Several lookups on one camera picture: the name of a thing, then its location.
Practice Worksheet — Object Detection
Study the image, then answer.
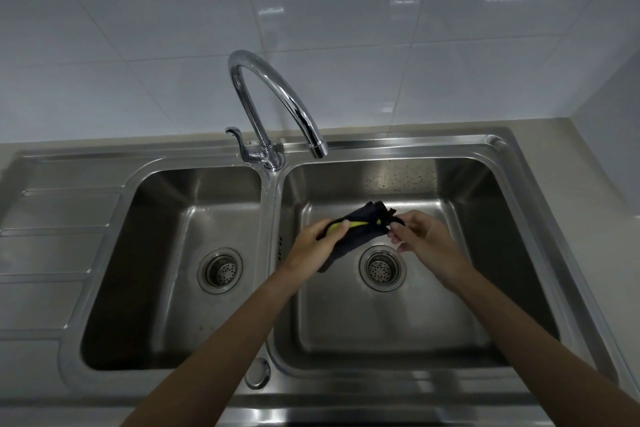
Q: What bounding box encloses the person's right hand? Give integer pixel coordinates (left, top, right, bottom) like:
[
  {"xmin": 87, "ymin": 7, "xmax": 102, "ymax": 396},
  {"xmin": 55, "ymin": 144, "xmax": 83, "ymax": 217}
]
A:
[{"xmin": 388, "ymin": 210, "xmax": 476, "ymax": 292}]

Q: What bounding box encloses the person's left hand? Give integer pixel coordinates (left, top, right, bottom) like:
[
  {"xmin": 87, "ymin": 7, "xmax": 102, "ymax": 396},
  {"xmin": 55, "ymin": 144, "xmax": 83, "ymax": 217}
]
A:
[{"xmin": 281, "ymin": 219, "xmax": 350, "ymax": 284}]

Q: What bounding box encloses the dark cloth with yellow stripe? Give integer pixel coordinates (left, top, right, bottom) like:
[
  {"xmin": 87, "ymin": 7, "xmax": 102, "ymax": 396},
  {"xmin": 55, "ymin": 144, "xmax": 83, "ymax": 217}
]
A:
[{"xmin": 317, "ymin": 200, "xmax": 405, "ymax": 274}]

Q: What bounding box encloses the person's left forearm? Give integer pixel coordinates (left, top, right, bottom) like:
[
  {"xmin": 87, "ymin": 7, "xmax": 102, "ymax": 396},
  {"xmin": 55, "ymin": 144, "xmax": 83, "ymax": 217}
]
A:
[{"xmin": 120, "ymin": 264, "xmax": 301, "ymax": 427}]

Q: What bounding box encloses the person's right forearm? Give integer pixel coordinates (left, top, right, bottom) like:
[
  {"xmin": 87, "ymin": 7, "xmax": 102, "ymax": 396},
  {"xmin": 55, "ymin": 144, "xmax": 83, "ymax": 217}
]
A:
[{"xmin": 450, "ymin": 268, "xmax": 640, "ymax": 427}]

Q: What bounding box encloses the stainless steel double sink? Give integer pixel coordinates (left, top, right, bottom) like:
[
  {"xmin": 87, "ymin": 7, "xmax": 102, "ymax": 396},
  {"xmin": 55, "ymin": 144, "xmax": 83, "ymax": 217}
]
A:
[{"xmin": 0, "ymin": 127, "xmax": 640, "ymax": 412}]

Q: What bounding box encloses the round sink drain strainer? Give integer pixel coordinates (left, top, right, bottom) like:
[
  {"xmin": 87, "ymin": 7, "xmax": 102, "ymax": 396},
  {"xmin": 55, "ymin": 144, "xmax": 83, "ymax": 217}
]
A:
[
  {"xmin": 197, "ymin": 248, "xmax": 244, "ymax": 295},
  {"xmin": 358, "ymin": 245, "xmax": 407, "ymax": 292}
]

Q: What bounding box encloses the chrome gooseneck faucet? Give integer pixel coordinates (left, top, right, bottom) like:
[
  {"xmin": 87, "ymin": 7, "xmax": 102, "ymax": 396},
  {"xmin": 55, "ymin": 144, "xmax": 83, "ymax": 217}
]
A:
[{"xmin": 224, "ymin": 50, "xmax": 329, "ymax": 172}]

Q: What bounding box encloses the round chrome sink hole cap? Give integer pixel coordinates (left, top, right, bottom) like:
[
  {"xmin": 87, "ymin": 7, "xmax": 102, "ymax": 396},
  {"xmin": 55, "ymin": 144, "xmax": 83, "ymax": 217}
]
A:
[{"xmin": 244, "ymin": 358, "xmax": 271, "ymax": 390}]

